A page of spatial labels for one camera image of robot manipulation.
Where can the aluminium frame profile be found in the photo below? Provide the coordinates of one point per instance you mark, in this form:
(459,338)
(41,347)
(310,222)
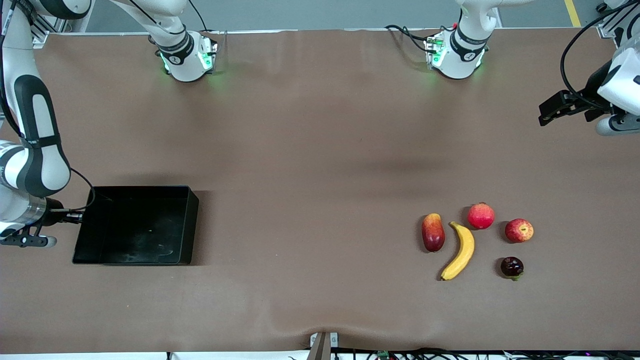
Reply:
(47,25)
(612,22)

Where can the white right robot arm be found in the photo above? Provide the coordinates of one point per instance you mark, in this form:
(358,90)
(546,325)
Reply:
(35,165)

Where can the brown table mat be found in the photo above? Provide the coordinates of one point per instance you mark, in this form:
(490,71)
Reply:
(300,275)

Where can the metal table edge bracket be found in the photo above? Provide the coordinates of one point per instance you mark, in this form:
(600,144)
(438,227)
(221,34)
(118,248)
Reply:
(323,345)

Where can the red yellow mango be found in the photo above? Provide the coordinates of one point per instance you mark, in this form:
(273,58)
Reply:
(433,232)

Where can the red yellow apple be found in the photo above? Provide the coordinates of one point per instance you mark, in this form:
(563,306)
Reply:
(519,230)

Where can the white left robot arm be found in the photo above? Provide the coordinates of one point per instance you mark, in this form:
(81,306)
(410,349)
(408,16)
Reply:
(465,50)

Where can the small green circuit board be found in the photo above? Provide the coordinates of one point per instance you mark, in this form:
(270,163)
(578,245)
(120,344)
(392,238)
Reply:
(383,354)

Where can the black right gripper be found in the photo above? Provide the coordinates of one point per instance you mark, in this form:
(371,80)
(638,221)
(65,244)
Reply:
(54,204)

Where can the red round apple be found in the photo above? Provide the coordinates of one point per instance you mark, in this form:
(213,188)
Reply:
(481,216)

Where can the yellow banana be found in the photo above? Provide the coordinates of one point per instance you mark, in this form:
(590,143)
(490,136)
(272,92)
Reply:
(465,247)

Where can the dark purple mangosteen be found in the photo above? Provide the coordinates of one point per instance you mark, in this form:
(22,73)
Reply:
(512,266)

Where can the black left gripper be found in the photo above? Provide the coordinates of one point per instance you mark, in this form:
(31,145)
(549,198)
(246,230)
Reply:
(594,86)

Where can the black plastic tray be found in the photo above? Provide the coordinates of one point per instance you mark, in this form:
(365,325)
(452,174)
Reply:
(135,225)

